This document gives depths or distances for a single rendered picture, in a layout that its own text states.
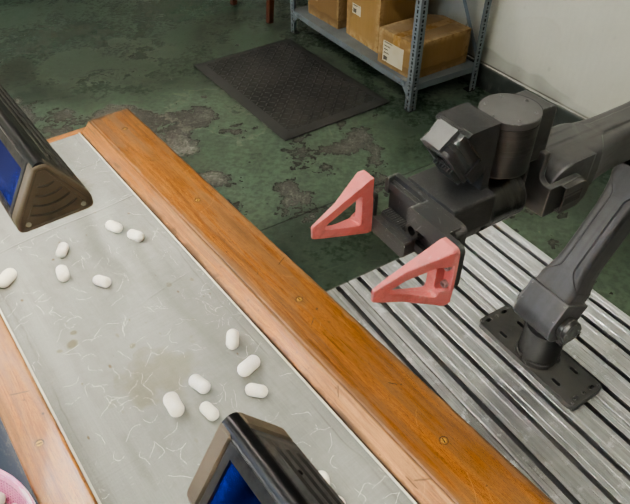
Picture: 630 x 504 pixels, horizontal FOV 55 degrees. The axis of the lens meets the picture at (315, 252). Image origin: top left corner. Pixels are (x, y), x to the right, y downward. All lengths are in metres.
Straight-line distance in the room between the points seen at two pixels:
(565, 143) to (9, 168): 0.58
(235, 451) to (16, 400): 0.55
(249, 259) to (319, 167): 1.58
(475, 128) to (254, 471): 0.33
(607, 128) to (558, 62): 2.20
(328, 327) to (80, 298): 0.40
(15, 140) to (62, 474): 0.39
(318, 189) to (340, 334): 1.58
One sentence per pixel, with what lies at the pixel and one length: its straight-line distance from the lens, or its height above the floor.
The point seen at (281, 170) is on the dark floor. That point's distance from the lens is 2.54.
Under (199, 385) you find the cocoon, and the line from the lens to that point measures 0.86.
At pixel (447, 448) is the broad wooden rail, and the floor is 0.76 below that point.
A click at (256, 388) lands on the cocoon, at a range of 0.84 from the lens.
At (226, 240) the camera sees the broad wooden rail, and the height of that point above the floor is 0.76.
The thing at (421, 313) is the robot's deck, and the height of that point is 0.65.
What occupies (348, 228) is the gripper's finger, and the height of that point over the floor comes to 1.06.
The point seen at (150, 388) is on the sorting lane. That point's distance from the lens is 0.89.
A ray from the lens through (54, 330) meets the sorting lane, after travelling 1.01.
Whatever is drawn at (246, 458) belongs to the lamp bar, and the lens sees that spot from 0.39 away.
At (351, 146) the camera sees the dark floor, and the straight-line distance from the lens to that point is 2.69.
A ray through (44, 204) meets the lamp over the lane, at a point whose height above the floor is 1.07.
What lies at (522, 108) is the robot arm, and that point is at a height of 1.17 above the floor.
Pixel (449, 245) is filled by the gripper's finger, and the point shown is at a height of 1.11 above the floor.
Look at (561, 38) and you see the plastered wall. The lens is 2.90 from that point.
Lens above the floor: 1.45
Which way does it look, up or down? 42 degrees down
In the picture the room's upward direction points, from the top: straight up
